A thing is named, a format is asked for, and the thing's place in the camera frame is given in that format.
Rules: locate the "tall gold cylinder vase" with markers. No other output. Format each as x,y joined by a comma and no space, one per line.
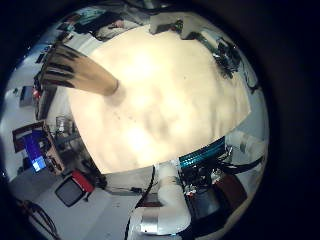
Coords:
80,71

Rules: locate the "black mesh red-seat office chair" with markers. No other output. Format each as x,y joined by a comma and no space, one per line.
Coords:
75,186

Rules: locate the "wooden office desk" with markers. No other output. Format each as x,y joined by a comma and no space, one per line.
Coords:
50,146

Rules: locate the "computer monitor with purple screen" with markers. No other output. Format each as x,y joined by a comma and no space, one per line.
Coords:
33,150

